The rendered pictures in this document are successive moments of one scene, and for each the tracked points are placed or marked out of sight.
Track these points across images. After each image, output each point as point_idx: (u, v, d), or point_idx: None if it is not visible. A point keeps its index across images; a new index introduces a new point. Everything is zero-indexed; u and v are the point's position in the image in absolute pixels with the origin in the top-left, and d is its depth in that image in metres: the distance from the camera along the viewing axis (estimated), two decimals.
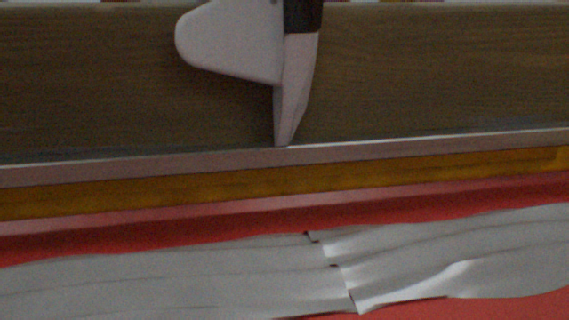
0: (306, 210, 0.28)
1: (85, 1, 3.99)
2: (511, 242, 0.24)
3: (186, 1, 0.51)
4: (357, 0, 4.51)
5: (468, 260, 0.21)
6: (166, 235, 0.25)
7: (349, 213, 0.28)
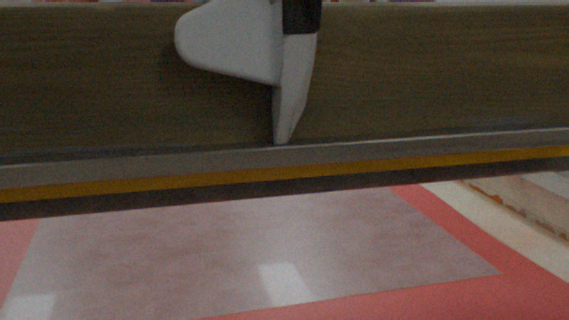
0: None
1: None
2: None
3: None
4: None
5: None
6: None
7: None
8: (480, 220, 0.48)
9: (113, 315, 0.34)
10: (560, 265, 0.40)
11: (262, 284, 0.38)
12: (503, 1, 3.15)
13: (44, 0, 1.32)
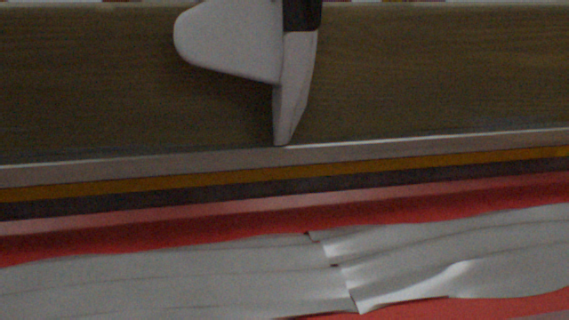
0: (307, 210, 0.28)
1: (87, 2, 4.00)
2: (512, 242, 0.24)
3: (188, 2, 0.51)
4: (359, 1, 4.51)
5: (468, 260, 0.21)
6: (167, 235, 0.25)
7: (350, 213, 0.28)
8: None
9: None
10: None
11: None
12: None
13: None
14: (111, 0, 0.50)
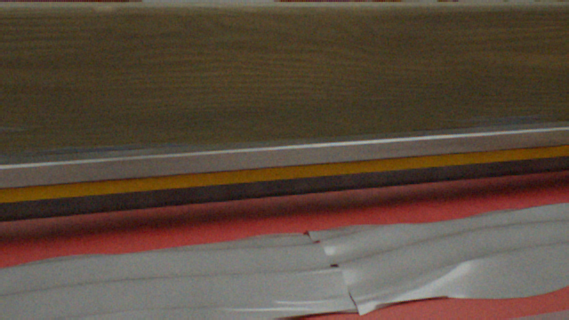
0: (307, 210, 0.28)
1: None
2: (512, 242, 0.24)
3: (188, 1, 0.51)
4: None
5: (468, 260, 0.21)
6: (167, 235, 0.25)
7: (350, 213, 0.28)
8: None
9: None
10: None
11: None
12: None
13: None
14: None
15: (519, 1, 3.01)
